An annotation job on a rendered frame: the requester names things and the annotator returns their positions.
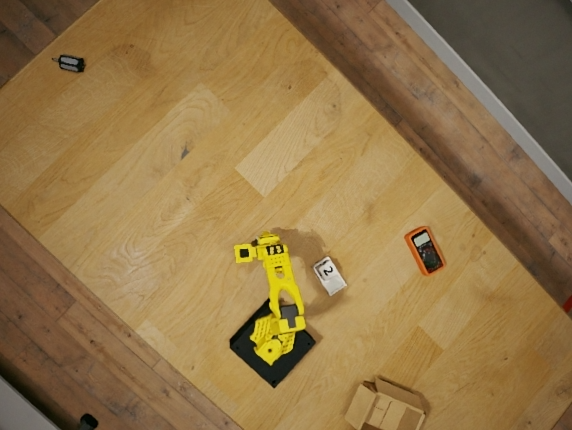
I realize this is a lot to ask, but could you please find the orange digital multimeter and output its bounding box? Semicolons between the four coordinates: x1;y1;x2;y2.
405;227;445;276

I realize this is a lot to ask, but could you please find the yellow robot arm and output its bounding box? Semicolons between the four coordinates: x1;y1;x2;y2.
250;241;306;363

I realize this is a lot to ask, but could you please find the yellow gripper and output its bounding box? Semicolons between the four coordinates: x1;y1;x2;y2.
234;231;280;263

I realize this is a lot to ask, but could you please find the white rectangular tray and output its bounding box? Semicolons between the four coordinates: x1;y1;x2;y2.
311;256;346;295

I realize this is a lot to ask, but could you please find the white cube with black number 2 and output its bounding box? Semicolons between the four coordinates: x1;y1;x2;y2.
315;260;338;281

